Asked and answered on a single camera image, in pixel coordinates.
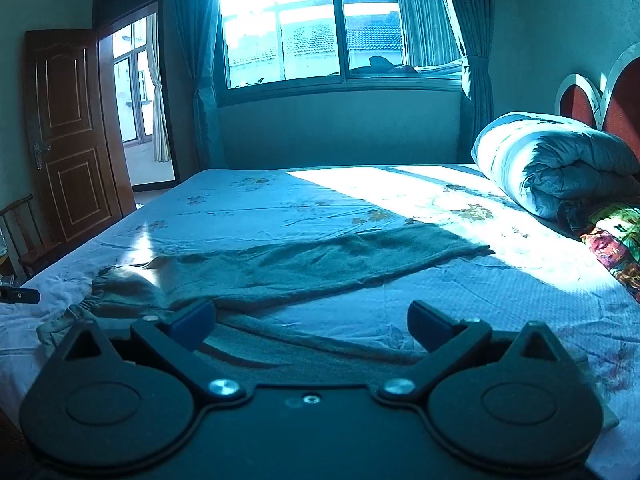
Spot dark wooden door frame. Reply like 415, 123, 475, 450
92, 0, 198, 191

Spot sheer white window curtain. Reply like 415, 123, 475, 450
397, 0, 461, 67

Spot grey-green fleece pants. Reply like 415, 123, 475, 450
37, 224, 501, 384

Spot brown wooden door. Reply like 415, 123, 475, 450
23, 29, 136, 250

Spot colourful patterned pillow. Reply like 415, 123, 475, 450
558, 196, 639, 301

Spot wooden chair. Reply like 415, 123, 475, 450
1, 194, 60, 278

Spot balcony white curtain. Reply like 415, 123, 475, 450
145, 13, 171, 162

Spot left blue curtain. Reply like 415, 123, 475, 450
169, 0, 226, 170

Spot red white headboard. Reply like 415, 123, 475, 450
554, 44, 639, 156

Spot blue curtain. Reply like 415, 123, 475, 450
169, 0, 226, 170
444, 0, 495, 162

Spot large bedroom window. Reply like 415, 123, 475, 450
216, 0, 463, 103

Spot bed with floral sheet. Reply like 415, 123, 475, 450
1, 165, 639, 479

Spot rolled blue white quilt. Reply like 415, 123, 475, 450
471, 112, 639, 219

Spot right blue curtain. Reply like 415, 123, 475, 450
444, 0, 495, 162

